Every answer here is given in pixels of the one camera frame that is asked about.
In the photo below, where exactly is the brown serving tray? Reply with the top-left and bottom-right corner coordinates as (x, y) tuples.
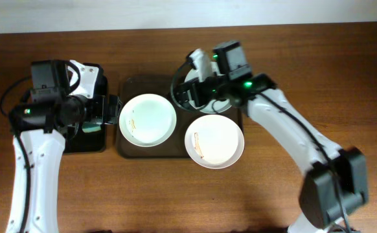
(115, 74), (244, 159)

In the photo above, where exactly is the green yellow sponge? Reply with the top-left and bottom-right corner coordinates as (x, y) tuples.
(82, 122), (102, 133)

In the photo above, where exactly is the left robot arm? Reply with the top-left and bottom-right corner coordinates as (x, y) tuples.
(6, 60), (122, 232)

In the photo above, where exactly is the black plastic tray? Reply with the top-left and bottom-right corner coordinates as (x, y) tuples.
(58, 74), (109, 154)

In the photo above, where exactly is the white plate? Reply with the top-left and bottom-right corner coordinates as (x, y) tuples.
(119, 94), (177, 148)
(184, 115), (245, 170)

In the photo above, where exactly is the pale blue plate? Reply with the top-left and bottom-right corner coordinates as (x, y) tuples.
(185, 61), (231, 114)

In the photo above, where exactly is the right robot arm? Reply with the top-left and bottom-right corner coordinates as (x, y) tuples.
(170, 41), (369, 232)

